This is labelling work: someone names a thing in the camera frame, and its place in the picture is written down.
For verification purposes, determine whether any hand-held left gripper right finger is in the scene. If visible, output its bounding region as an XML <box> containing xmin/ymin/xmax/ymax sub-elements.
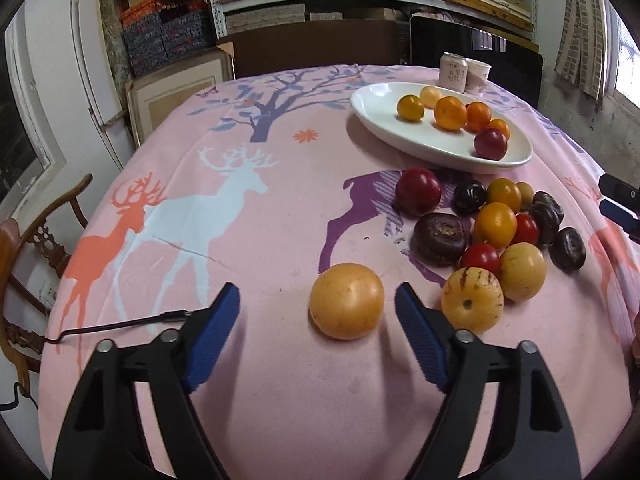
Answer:
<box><xmin>394</xmin><ymin>282</ymin><xmax>583</xmax><ymax>480</ymax></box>

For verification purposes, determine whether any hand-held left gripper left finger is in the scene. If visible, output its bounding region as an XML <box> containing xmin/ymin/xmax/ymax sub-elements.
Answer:
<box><xmin>51</xmin><ymin>282</ymin><xmax>242</xmax><ymax>480</ymax></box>

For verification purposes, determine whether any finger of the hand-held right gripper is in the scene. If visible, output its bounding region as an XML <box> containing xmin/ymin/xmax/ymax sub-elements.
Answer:
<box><xmin>599</xmin><ymin>199</ymin><xmax>640</xmax><ymax>243</ymax></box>
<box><xmin>598</xmin><ymin>174</ymin><xmax>640</xmax><ymax>202</ymax></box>

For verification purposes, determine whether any dark purple water chestnut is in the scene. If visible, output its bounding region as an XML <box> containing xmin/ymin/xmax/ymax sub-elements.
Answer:
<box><xmin>530</xmin><ymin>191</ymin><xmax>565</xmax><ymax>246</ymax></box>
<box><xmin>550</xmin><ymin>227</ymin><xmax>587</xmax><ymax>274</ymax></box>
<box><xmin>452</xmin><ymin>180</ymin><xmax>488</xmax><ymax>216</ymax></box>
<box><xmin>410</xmin><ymin>212</ymin><xmax>472</xmax><ymax>267</ymax></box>

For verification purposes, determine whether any striped pepino melon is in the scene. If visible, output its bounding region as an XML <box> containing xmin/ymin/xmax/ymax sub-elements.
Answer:
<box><xmin>440</xmin><ymin>266</ymin><xmax>505</xmax><ymax>335</ymax></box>

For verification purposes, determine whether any dark red tomato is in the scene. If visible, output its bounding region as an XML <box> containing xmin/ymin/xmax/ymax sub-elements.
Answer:
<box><xmin>395</xmin><ymin>168</ymin><xmax>442</xmax><ymax>216</ymax></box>
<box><xmin>473</xmin><ymin>128</ymin><xmax>509</xmax><ymax>161</ymax></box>

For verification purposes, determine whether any white oval plate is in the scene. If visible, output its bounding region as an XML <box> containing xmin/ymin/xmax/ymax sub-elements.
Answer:
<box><xmin>349</xmin><ymin>81</ymin><xmax>534</xmax><ymax>175</ymax></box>

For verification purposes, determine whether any pink deer print tablecloth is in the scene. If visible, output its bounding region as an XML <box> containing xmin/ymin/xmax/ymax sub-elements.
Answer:
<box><xmin>39</xmin><ymin>63</ymin><xmax>640</xmax><ymax>480</ymax></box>

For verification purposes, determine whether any bright window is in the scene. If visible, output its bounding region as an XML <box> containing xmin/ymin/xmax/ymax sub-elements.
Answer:
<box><xmin>600</xmin><ymin>0</ymin><xmax>640</xmax><ymax>111</ymax></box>

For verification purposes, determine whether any black flat panel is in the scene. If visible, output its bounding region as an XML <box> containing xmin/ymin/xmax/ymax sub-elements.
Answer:
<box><xmin>409</xmin><ymin>15</ymin><xmax>544</xmax><ymax>110</ymax></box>

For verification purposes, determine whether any brick pattern curtain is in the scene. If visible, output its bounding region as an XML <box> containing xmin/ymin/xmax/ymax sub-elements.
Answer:
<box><xmin>552</xmin><ymin>0</ymin><xmax>613</xmax><ymax>101</ymax></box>

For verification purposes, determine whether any white paper cup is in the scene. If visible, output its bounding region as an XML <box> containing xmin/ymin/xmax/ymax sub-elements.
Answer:
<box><xmin>465</xmin><ymin>58</ymin><xmax>493</xmax><ymax>96</ymax></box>

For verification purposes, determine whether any carved wooden chair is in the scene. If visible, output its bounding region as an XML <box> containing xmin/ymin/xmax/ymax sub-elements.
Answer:
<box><xmin>0</xmin><ymin>174</ymin><xmax>94</xmax><ymax>396</ymax></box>

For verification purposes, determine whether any beverage can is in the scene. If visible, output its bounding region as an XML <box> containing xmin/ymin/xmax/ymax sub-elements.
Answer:
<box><xmin>439</xmin><ymin>53</ymin><xmax>469</xmax><ymax>92</ymax></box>

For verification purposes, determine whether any beige framed board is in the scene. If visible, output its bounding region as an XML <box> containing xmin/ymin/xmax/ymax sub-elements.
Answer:
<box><xmin>125</xmin><ymin>42</ymin><xmax>236</xmax><ymax>143</ymax></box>

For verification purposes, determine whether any white leaning board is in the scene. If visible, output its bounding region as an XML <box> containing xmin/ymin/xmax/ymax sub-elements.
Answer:
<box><xmin>70</xmin><ymin>0</ymin><xmax>126</xmax><ymax>171</ymax></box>

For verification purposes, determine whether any blue patterned box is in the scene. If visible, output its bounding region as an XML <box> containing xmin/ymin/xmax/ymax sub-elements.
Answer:
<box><xmin>122</xmin><ymin>20</ymin><xmax>166</xmax><ymax>78</ymax></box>
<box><xmin>160</xmin><ymin>10</ymin><xmax>215</xmax><ymax>53</ymax></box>

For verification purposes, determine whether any dark brown board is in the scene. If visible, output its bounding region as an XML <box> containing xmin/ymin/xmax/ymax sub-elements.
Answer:
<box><xmin>216</xmin><ymin>20</ymin><xmax>412</xmax><ymax>81</ymax></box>

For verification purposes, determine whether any grey marble slab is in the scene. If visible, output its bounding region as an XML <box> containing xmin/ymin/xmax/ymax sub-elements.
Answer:
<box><xmin>97</xmin><ymin>0</ymin><xmax>133</xmax><ymax>111</ymax></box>

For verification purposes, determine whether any orange patterned box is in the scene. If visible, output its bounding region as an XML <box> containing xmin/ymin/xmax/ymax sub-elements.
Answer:
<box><xmin>121</xmin><ymin>0</ymin><xmax>208</xmax><ymax>26</ymax></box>

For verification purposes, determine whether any white metal shelf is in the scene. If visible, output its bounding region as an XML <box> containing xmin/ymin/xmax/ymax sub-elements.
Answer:
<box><xmin>202</xmin><ymin>0</ymin><xmax>538</xmax><ymax>56</ymax></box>

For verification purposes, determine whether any black cable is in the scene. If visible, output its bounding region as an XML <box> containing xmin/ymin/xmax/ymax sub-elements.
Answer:
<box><xmin>44</xmin><ymin>310</ymin><xmax>193</xmax><ymax>346</ymax></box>

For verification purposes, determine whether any dark window with white frame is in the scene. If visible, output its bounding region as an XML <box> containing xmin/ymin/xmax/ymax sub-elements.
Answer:
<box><xmin>0</xmin><ymin>10</ymin><xmax>66</xmax><ymax>206</ymax></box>

